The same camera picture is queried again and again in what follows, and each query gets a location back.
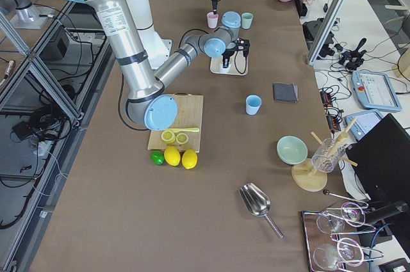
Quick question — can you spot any green cup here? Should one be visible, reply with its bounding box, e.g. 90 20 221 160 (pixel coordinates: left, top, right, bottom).
241 12 254 29

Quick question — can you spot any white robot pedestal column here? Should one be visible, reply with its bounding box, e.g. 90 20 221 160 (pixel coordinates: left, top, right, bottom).
127 0 172 70

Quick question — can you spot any wooden cup tree stand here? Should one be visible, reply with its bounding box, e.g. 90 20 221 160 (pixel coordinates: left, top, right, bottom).
291 118 357 192

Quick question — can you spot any mirror tray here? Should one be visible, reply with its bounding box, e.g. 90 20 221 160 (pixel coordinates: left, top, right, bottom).
301 206 384 271

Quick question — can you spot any whole yellow lemon left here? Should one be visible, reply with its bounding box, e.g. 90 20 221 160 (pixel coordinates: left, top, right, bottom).
164 146 181 166

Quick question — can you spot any black monitor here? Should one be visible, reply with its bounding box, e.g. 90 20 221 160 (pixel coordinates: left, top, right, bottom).
347 114 409 203

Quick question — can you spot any green lime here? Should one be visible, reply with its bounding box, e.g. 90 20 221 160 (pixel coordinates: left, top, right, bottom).
150 150 165 165

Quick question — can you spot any aluminium frame post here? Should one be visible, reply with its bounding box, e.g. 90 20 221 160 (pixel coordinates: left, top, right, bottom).
307 0 345 67

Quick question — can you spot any lemon half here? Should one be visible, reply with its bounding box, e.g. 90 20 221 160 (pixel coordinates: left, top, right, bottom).
161 130 176 144
176 132 189 145

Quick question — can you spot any lemon half right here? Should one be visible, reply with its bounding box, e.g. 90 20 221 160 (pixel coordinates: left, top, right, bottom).
176 132 189 145

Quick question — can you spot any whole yellow lemon right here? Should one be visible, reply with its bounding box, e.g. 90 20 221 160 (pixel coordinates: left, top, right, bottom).
182 149 198 170

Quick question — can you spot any blue teach pendant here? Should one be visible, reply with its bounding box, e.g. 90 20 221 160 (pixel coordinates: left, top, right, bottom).
345 109 383 141
352 70 402 112

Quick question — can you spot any metal ice scoop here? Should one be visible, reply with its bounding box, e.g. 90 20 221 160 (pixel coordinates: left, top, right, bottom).
239 182 284 239

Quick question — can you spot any mint green bowl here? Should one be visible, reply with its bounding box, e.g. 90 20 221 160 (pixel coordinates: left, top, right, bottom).
276 136 308 165

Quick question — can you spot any small brown spoon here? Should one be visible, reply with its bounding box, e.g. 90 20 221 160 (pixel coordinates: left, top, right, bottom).
322 189 368 205

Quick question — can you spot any blue cup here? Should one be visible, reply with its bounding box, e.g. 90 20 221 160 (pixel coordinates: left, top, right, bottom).
245 95 262 115

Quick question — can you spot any clear textured glass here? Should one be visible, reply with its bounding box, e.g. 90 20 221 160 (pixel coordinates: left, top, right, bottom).
311 138 345 173

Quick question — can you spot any wine glass lower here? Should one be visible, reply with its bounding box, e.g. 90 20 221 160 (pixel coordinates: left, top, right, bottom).
313 237 364 271

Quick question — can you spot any grey folded cloth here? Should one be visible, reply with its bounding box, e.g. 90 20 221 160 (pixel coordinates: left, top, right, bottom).
273 83 299 103

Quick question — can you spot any whole yellow lemon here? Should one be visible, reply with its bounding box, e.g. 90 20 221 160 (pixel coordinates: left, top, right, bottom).
182 149 198 170
164 146 181 166

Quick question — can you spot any lemon half left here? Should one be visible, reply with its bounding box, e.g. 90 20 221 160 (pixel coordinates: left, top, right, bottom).
161 130 176 144

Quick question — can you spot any pink cup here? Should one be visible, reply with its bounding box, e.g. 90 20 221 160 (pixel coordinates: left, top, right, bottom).
206 12 218 29

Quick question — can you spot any yellow plastic knife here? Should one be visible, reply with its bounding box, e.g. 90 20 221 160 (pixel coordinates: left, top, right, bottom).
167 127 200 132

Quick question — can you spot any wine glass upper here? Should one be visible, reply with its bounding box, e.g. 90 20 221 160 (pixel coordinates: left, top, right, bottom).
316 202 365 234

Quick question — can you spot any beige serving tray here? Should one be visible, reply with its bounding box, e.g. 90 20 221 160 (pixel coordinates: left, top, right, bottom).
210 52 249 76

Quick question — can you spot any wine glass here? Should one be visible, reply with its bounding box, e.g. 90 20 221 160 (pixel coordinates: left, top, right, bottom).
316 202 365 234
313 237 364 271

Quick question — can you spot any wooden cutting board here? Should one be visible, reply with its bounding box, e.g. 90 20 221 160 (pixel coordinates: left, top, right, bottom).
147 94 204 154

